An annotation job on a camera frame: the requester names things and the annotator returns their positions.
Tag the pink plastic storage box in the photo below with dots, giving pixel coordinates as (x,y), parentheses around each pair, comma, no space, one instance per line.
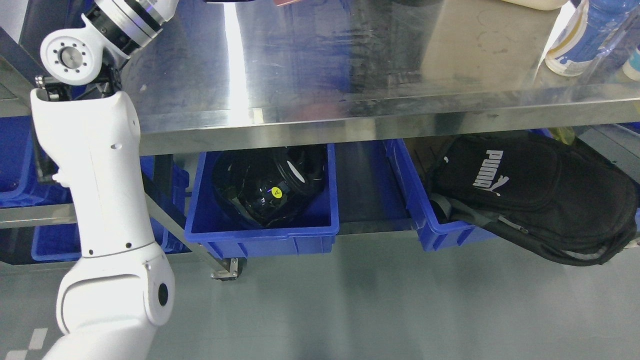
(281,3)

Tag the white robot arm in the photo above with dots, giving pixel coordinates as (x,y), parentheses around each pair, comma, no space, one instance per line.
(111,303)

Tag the blue bin with helmet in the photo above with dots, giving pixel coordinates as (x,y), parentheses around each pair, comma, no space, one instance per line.
(312,232)

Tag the black helmet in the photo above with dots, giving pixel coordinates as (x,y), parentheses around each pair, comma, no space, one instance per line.
(266,188)

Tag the blue bin with backpack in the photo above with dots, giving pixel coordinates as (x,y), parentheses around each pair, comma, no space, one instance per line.
(432,234)

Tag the black Puma backpack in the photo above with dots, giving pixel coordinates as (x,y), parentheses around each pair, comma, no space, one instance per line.
(561,202)

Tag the blue bin lower left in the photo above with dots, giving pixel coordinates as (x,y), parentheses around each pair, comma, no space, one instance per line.
(61,243)

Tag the blue bin far left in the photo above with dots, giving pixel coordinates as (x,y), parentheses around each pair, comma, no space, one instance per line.
(19,186)

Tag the blue white plastic bottle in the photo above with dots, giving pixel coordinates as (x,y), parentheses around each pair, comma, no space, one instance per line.
(593,24)

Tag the teal white cup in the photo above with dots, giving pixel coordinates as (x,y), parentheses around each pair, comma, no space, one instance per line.
(631,68)

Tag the steel shelf frame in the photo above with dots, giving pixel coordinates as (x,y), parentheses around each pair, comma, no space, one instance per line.
(255,75)

